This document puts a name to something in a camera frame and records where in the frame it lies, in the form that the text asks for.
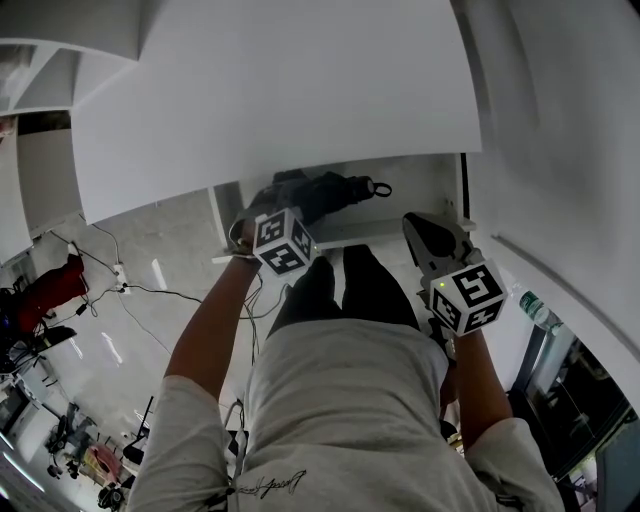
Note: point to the person's leg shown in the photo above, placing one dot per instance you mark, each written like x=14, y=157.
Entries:
x=55, y=290
x=310, y=295
x=375, y=290

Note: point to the white power strip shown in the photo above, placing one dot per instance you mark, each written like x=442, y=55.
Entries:
x=120, y=272

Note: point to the black metal chair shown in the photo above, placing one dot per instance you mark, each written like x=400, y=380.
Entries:
x=134, y=452

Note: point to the black framed window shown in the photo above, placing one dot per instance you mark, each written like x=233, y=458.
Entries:
x=575, y=415

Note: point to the black umbrella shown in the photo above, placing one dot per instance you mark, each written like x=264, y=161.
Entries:
x=340, y=192

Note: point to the person's left forearm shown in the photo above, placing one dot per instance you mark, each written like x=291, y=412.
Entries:
x=210, y=320

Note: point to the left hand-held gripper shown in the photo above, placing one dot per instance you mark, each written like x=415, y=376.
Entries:
x=282, y=242

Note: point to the person's left leg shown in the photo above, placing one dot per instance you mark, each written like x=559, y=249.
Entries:
x=310, y=295

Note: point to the person's light grey t-shirt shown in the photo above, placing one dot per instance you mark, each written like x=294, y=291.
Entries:
x=350, y=415

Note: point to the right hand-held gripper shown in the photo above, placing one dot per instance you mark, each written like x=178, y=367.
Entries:
x=470, y=295

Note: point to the white side table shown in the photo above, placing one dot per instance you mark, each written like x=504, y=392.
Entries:
x=45, y=175

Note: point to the person's right forearm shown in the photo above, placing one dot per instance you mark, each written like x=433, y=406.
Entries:
x=480, y=385

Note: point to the person's left hand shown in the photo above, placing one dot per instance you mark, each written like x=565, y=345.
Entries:
x=244, y=235

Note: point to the white shelf unit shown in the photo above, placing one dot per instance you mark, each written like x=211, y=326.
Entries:
x=100, y=30

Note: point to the large white board panel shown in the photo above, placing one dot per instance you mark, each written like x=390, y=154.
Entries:
x=275, y=100

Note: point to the person's right leg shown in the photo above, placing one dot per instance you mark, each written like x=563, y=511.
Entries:
x=375, y=290

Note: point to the clear plastic water bottle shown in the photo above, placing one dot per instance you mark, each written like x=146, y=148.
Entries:
x=535, y=307

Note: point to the red yellow bag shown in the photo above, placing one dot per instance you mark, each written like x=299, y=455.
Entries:
x=100, y=462

